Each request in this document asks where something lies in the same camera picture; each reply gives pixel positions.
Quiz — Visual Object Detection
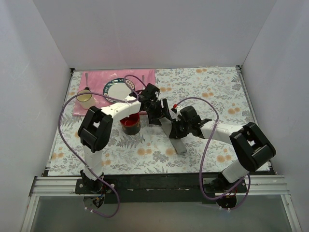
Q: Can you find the aluminium frame rail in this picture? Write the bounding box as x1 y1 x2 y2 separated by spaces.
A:
29 175 301 232

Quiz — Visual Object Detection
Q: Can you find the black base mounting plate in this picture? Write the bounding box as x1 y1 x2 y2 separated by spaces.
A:
74 172 248 204

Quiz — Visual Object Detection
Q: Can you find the white plate patterned rim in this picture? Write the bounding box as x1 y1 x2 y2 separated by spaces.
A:
103 78 135 103

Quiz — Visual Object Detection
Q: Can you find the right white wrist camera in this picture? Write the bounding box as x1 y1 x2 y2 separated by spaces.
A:
171 104 183 121

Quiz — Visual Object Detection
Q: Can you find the dark jar red lid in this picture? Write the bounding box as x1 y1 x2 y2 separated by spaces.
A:
120 113 140 135

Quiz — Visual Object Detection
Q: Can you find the pink placemat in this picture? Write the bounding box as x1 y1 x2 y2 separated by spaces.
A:
72 69 156 116

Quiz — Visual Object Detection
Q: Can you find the floral tablecloth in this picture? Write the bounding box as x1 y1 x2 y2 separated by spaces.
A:
48 67 253 176

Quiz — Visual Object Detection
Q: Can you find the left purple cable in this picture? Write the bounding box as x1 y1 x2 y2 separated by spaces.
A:
58 74 150 218

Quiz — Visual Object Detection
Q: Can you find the cream enamel mug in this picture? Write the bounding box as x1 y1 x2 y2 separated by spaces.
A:
76 89 96 110

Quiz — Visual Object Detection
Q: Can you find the grey cloth napkin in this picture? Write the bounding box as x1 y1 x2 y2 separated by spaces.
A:
160 118 187 155

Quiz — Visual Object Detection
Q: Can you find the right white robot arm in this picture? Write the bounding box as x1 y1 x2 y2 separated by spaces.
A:
169 105 276 192

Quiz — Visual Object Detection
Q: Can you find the silver spoon on placemat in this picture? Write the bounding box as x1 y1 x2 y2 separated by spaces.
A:
85 73 90 91

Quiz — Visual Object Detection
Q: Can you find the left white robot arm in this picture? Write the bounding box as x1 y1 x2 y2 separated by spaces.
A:
78 84 171 193

